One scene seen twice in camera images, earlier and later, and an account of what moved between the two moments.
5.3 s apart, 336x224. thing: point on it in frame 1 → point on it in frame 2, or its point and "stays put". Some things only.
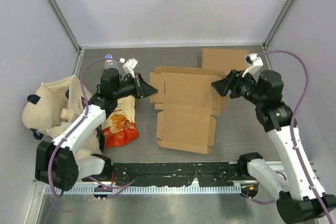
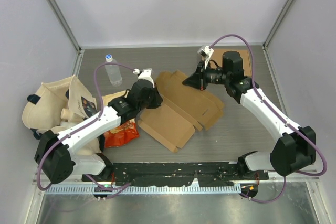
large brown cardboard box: (224, 59) stays put
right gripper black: (232, 81) → (198, 78)
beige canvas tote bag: (42, 112) stays put
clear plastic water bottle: (112, 64) stays put
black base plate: (179, 174) stays put
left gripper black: (142, 88) → (158, 99)
